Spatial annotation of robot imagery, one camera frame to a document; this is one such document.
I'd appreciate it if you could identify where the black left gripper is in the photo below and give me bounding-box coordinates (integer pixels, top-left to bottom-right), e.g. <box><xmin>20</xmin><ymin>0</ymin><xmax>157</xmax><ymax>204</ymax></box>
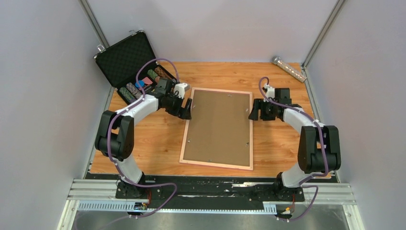
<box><xmin>163</xmin><ymin>92</ymin><xmax>192</xmax><ymax>120</ymax></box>

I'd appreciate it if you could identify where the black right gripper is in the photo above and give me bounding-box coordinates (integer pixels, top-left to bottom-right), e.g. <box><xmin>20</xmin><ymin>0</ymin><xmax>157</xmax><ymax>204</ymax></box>
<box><xmin>248</xmin><ymin>98</ymin><xmax>278</xmax><ymax>121</ymax></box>

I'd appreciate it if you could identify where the brown backing board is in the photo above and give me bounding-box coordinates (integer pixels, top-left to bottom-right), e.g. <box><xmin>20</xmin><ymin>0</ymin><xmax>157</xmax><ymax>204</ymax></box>
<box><xmin>184</xmin><ymin>90</ymin><xmax>250</xmax><ymax>167</ymax></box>

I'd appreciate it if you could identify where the wooden picture frame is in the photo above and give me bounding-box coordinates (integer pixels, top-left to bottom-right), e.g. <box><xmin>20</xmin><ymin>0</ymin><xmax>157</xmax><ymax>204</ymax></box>
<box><xmin>179</xmin><ymin>87</ymin><xmax>254</xmax><ymax>172</ymax></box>

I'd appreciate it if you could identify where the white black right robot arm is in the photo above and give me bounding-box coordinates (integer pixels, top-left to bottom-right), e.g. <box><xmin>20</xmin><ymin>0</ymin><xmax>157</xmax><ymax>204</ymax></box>
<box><xmin>248</xmin><ymin>85</ymin><xmax>341</xmax><ymax>200</ymax></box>

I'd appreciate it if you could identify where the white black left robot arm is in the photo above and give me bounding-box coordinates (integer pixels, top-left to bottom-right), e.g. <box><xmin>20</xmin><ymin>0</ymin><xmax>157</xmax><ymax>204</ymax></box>
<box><xmin>95</xmin><ymin>79</ymin><xmax>192</xmax><ymax>198</ymax></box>

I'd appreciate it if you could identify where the glittery silver tube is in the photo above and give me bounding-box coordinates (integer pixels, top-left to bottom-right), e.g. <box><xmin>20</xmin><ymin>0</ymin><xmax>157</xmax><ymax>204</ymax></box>
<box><xmin>271</xmin><ymin>56</ymin><xmax>307</xmax><ymax>83</ymax></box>

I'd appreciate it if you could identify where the blue poker chip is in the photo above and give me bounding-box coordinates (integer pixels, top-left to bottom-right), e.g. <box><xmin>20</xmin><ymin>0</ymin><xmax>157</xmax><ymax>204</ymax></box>
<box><xmin>135</xmin><ymin>80</ymin><xmax>145</xmax><ymax>88</ymax></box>

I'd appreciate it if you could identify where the black poker chip case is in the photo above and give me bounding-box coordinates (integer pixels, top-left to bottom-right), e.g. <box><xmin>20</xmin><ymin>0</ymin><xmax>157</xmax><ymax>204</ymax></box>
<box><xmin>93</xmin><ymin>30</ymin><xmax>177</xmax><ymax>104</ymax></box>

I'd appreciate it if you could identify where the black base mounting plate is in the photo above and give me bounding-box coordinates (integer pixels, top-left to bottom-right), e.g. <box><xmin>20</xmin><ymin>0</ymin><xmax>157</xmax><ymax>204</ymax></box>
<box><xmin>85</xmin><ymin>172</ymin><xmax>338</xmax><ymax>212</ymax></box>

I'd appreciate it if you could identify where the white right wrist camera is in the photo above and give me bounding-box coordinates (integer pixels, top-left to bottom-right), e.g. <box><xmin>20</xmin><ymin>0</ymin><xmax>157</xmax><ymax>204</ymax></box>
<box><xmin>263</xmin><ymin>84</ymin><xmax>275</xmax><ymax>102</ymax></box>

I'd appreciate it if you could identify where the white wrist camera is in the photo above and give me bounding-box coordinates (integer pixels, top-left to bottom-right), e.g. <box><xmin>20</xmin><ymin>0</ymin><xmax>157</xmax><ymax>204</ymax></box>
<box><xmin>263</xmin><ymin>84</ymin><xmax>275</xmax><ymax>102</ymax></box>
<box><xmin>174</xmin><ymin>83</ymin><xmax>190</xmax><ymax>99</ymax></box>

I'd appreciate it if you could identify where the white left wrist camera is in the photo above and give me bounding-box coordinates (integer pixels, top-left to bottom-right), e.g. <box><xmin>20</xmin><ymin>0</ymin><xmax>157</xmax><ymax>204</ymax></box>
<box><xmin>174</xmin><ymin>83</ymin><xmax>190</xmax><ymax>99</ymax></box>

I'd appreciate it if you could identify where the aluminium enclosure post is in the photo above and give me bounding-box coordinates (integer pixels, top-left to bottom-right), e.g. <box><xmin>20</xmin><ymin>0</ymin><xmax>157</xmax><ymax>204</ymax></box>
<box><xmin>79</xmin><ymin>0</ymin><xmax>110</xmax><ymax>52</ymax></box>
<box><xmin>301</xmin><ymin>0</ymin><xmax>347</xmax><ymax>69</ymax></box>

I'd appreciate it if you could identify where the left aluminium enclosure post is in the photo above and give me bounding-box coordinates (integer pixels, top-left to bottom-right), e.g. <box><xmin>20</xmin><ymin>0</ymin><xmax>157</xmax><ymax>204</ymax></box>
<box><xmin>79</xmin><ymin>0</ymin><xmax>110</xmax><ymax>52</ymax></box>

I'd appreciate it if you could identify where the aluminium front rail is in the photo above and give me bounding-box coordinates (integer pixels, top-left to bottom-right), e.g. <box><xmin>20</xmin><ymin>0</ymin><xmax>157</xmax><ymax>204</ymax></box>
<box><xmin>58</xmin><ymin>175</ymin><xmax>364</xmax><ymax>230</ymax></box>

